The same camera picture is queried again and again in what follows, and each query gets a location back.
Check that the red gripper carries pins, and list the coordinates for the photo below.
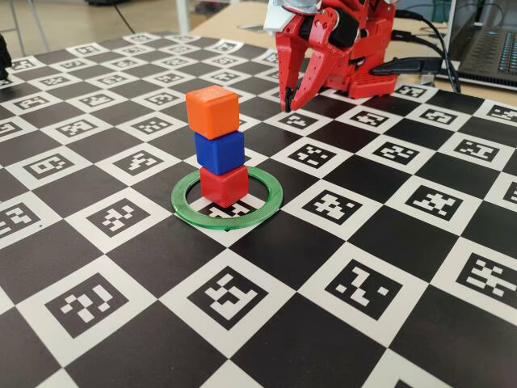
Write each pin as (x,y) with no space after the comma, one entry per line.
(292,48)

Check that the orange cube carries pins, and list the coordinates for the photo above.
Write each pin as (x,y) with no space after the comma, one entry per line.
(212,111)

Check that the blue cube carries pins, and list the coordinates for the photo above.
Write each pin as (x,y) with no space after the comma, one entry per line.
(220,151)

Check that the red cube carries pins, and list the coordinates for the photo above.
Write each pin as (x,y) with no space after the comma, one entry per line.
(222,186)

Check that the red robot base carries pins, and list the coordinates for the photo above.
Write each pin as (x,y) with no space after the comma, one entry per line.
(363,72)

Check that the red robot arm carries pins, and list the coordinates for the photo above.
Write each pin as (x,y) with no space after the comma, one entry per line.
(381,12)

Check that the dark laptop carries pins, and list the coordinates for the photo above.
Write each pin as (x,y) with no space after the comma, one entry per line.
(484,48)

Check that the black white marker checkerboard mat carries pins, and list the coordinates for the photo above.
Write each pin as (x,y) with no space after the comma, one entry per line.
(282,262)

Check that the black stand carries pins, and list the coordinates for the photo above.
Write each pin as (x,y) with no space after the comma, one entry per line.
(4,56)

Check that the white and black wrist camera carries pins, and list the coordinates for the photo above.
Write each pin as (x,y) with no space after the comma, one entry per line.
(276,18)

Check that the white post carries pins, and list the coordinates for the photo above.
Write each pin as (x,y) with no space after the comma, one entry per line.
(182,16)

